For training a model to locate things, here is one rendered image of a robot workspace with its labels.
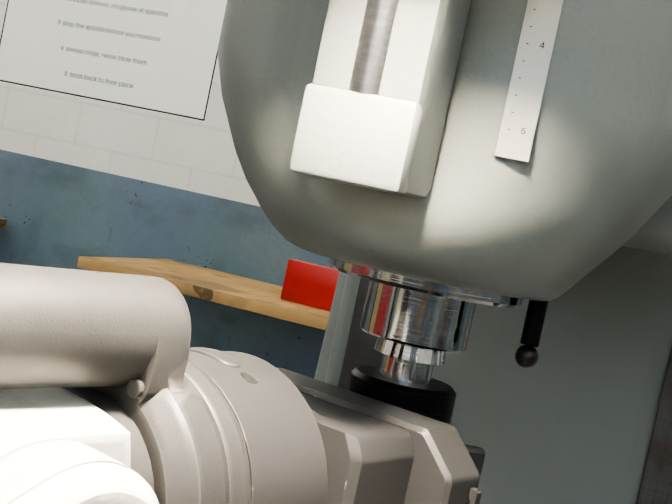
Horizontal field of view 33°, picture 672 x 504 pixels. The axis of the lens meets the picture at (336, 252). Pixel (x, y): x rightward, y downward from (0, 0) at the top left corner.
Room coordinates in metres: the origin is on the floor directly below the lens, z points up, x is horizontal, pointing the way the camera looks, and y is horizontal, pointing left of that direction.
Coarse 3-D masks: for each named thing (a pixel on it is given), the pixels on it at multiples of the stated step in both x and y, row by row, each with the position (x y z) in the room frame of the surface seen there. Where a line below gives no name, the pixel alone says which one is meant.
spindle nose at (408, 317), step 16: (368, 288) 0.49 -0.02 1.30; (384, 288) 0.48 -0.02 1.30; (400, 288) 0.47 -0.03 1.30; (368, 304) 0.49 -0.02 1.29; (384, 304) 0.48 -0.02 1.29; (400, 304) 0.47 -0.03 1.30; (416, 304) 0.47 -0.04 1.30; (432, 304) 0.47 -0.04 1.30; (448, 304) 0.47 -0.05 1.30; (464, 304) 0.48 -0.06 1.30; (368, 320) 0.48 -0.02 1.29; (384, 320) 0.47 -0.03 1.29; (400, 320) 0.47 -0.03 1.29; (416, 320) 0.47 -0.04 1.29; (432, 320) 0.47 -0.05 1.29; (448, 320) 0.47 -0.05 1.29; (464, 320) 0.48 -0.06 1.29; (384, 336) 0.47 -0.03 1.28; (400, 336) 0.47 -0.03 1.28; (416, 336) 0.47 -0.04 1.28; (432, 336) 0.47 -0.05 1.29; (448, 336) 0.47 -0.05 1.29; (464, 336) 0.48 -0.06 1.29
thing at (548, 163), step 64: (256, 0) 0.44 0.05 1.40; (320, 0) 0.42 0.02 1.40; (512, 0) 0.40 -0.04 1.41; (576, 0) 0.39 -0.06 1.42; (640, 0) 0.39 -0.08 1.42; (256, 64) 0.43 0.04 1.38; (512, 64) 0.40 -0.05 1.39; (576, 64) 0.39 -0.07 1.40; (640, 64) 0.40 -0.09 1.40; (256, 128) 0.43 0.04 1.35; (448, 128) 0.40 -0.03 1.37; (512, 128) 0.39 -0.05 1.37; (576, 128) 0.39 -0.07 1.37; (640, 128) 0.40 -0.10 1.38; (256, 192) 0.45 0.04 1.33; (320, 192) 0.42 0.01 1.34; (384, 192) 0.41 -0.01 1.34; (448, 192) 0.40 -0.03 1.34; (512, 192) 0.40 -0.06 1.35; (576, 192) 0.40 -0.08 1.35; (640, 192) 0.42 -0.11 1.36; (384, 256) 0.42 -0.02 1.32; (448, 256) 0.41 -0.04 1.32; (512, 256) 0.41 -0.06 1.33; (576, 256) 0.42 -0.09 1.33
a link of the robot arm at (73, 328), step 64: (0, 320) 0.29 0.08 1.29; (64, 320) 0.30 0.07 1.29; (128, 320) 0.32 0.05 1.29; (0, 384) 0.30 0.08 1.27; (64, 384) 0.32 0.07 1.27; (128, 384) 0.33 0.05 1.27; (192, 384) 0.35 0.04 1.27; (0, 448) 0.27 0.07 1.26; (128, 448) 0.31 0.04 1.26; (192, 448) 0.33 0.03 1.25
